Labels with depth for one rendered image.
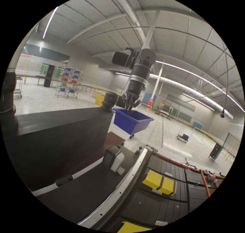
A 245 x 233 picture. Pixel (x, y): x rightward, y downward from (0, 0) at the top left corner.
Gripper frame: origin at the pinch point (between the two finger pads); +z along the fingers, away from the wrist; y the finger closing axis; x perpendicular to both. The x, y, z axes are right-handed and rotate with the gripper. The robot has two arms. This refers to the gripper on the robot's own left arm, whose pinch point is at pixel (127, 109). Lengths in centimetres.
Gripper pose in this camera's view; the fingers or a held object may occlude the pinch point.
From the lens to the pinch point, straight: 48.8
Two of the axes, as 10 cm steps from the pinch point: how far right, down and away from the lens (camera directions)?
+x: 6.0, 0.4, 8.0
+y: 7.3, 3.9, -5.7
